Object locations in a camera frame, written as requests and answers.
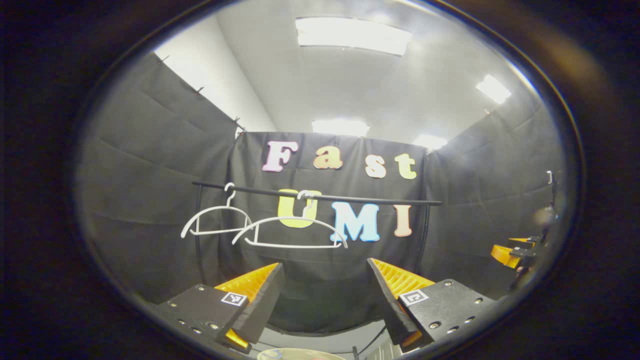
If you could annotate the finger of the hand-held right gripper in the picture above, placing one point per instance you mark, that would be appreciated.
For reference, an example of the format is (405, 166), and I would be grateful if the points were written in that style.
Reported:
(502, 254)
(520, 242)

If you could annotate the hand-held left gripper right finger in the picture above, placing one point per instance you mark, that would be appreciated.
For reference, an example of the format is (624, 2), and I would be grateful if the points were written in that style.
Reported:
(387, 305)

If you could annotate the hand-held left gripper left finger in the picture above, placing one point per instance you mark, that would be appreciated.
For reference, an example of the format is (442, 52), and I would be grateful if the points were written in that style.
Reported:
(265, 305)

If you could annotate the pale round laundry hamper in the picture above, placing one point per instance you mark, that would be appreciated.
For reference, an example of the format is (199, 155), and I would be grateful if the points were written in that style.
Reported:
(295, 355)

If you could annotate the white plastic hanger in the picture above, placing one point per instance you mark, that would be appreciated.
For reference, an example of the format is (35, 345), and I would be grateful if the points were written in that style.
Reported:
(300, 246)
(220, 232)

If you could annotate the black metal clothes rack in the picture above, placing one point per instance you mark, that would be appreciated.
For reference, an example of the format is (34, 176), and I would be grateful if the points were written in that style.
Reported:
(350, 197)

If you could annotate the black backdrop cloth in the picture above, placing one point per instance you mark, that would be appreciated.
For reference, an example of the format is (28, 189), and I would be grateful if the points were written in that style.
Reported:
(140, 200)

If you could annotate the large ceiling light panel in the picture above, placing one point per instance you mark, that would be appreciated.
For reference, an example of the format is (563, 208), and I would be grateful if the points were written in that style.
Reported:
(352, 35)

